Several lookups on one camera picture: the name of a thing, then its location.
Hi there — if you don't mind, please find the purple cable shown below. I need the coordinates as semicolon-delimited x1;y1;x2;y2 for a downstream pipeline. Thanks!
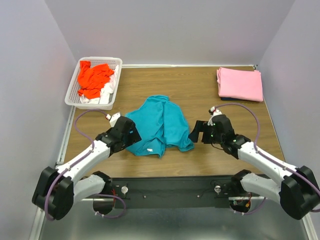
44;109;126;222
215;102;320;216

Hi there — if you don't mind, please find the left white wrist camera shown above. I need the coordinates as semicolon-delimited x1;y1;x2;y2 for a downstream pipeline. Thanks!
105;112;121;127

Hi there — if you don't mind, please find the aluminium frame rail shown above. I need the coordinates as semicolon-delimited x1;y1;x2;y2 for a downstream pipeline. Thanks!
27;107;320;240

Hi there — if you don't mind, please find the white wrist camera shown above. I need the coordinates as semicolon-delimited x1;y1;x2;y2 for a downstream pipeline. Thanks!
208;106;222;118
105;112;121;127

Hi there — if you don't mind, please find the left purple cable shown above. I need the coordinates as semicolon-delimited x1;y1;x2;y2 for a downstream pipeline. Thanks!
44;109;126;222

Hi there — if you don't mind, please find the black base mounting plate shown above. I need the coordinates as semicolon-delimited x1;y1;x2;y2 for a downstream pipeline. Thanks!
112;175;252;209

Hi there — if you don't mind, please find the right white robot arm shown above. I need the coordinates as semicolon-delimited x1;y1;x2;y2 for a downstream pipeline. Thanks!
188;114;320;220

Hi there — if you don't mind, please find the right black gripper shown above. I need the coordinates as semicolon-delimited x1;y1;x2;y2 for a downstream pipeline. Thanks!
187;119;224;145

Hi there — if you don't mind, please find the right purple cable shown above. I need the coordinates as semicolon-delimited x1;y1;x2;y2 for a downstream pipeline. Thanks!
215;102;320;216

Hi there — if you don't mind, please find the orange t shirt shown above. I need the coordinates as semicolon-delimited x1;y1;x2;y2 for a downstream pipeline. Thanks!
77;60;115;100

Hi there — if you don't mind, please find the white t shirt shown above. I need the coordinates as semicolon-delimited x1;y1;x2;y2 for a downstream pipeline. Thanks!
79;65;119;104

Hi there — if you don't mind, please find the teal polo shirt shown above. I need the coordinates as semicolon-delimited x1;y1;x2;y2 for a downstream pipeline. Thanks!
125;95;194;158

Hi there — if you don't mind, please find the folded pink t shirt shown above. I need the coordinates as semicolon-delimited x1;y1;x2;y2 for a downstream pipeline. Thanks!
216;67;264;102

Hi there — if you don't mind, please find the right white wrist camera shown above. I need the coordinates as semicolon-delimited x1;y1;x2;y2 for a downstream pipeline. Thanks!
208;106;222;118

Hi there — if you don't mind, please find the white plastic laundry basket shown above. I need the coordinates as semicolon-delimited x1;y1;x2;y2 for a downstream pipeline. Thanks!
64;56;123;110

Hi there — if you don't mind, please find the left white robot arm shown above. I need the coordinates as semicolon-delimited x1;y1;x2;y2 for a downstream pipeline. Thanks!
31;113;141;221

